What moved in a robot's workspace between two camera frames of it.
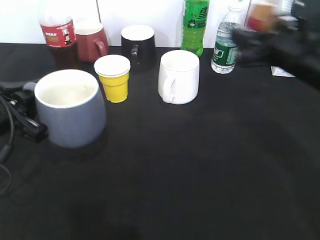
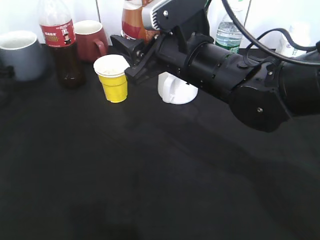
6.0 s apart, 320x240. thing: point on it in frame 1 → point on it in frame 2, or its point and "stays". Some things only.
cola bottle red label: [59, 32] stays
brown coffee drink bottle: [261, 16] → [132, 26]
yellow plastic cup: [113, 71] stays
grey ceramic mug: [73, 106] → [23, 57]
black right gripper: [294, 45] → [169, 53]
